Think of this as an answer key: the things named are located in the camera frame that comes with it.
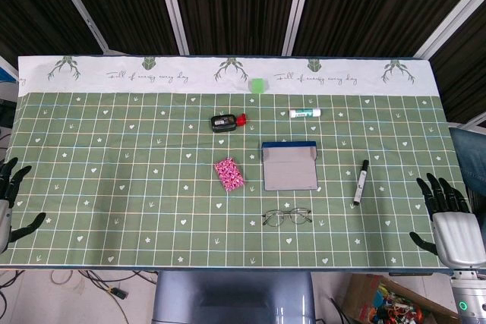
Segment blue white board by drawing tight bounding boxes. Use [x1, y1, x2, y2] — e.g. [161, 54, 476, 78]
[0, 56, 19, 84]

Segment white partition post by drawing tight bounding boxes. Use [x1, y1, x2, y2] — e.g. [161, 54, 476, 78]
[280, 0, 320, 56]
[154, 0, 190, 55]
[45, 0, 112, 55]
[413, 0, 486, 60]

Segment black bottle red cap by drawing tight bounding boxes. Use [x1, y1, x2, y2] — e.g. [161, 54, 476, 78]
[210, 112, 248, 134]

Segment pink patterned card box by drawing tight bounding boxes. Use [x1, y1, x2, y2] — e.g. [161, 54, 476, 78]
[213, 156, 245, 192]

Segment blue glasses case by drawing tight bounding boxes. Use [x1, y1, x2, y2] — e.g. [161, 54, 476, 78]
[260, 140, 318, 192]

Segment floor cable bundle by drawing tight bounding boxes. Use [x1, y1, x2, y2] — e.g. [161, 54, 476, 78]
[0, 269, 159, 324]

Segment green grid tablecloth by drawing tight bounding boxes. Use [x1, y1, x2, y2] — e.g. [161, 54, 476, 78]
[0, 54, 453, 270]

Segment person leg in jeans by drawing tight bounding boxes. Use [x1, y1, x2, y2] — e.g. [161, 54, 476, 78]
[450, 126, 486, 192]

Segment green cube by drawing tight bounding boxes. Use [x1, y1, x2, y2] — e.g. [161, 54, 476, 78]
[247, 77, 267, 94]

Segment white green glue stick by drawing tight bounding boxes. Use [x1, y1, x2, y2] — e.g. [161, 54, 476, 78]
[289, 108, 322, 119]

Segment black wire-frame eyeglasses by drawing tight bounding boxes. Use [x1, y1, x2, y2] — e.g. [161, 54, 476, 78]
[261, 206, 313, 228]

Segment cardboard box of toys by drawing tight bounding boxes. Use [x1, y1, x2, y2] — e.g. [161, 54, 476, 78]
[341, 273, 460, 324]

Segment blue-grey robot torso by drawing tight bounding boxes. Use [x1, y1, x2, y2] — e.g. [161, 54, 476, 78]
[151, 270, 316, 324]

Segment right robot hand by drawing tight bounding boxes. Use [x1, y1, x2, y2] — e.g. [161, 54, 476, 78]
[409, 172, 486, 269]

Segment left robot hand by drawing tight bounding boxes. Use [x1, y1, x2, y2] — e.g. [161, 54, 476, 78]
[0, 156, 46, 255]

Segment black white marker pen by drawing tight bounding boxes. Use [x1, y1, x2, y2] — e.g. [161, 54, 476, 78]
[352, 159, 370, 206]

